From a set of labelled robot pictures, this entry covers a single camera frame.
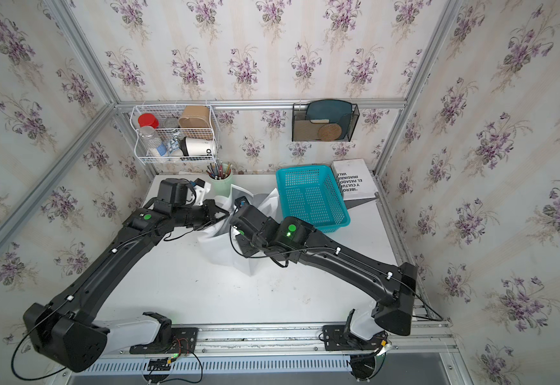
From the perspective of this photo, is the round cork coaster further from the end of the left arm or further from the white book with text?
the end of the left arm

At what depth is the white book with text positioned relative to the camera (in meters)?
1.06

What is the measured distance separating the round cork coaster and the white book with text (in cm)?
17

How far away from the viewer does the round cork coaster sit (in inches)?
38.0
